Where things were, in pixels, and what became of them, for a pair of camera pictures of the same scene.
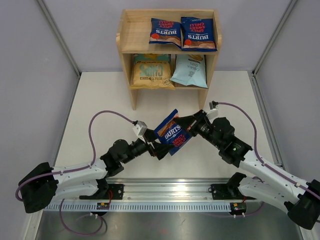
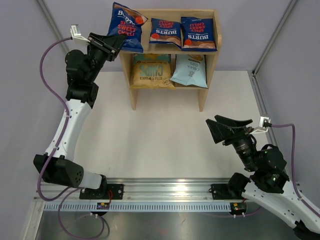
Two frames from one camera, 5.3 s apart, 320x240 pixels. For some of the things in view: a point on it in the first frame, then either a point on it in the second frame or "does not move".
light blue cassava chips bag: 190,69 does not move
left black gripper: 160,149 to 109,45
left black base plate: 115,192 does not move
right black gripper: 188,121 to 220,132
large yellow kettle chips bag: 152,71 does not move
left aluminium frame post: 63,44 does not move
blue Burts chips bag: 198,34 does not move
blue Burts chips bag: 164,31 does not move
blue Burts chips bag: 170,132 to 125,21
